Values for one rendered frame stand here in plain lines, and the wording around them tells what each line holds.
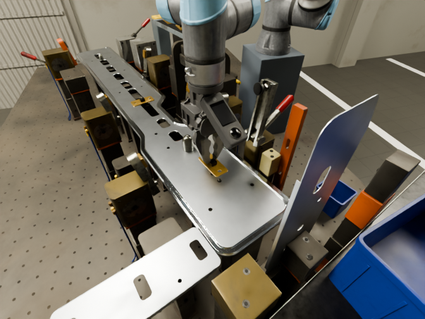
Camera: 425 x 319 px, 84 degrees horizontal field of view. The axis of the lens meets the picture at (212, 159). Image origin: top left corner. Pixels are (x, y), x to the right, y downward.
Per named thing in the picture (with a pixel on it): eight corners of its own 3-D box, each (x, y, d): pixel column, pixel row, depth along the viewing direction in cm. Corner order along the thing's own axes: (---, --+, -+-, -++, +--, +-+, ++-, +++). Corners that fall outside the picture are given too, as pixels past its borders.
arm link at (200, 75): (233, 59, 43) (195, 69, 40) (232, 82, 46) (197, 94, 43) (210, 47, 48) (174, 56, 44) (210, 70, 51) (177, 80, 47)
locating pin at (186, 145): (181, 151, 72) (179, 134, 67) (190, 147, 73) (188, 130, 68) (186, 157, 70) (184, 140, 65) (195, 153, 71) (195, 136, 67)
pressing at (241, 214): (69, 56, 128) (68, 52, 127) (110, 47, 138) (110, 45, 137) (222, 265, 46) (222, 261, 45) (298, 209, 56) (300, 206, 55)
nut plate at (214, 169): (197, 158, 62) (197, 154, 61) (209, 152, 63) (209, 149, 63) (216, 177, 57) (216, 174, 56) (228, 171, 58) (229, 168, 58)
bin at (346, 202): (308, 200, 93) (315, 185, 87) (324, 188, 97) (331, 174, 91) (332, 220, 87) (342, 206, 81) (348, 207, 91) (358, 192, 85)
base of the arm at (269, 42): (279, 42, 110) (284, 18, 103) (296, 53, 100) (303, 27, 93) (249, 45, 107) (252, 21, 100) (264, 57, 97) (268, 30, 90)
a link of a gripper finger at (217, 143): (212, 145, 65) (210, 118, 58) (226, 157, 61) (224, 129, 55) (203, 150, 64) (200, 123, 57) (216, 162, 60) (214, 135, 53)
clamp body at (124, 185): (128, 257, 77) (89, 188, 53) (160, 237, 82) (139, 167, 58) (135, 274, 73) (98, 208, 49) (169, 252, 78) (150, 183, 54)
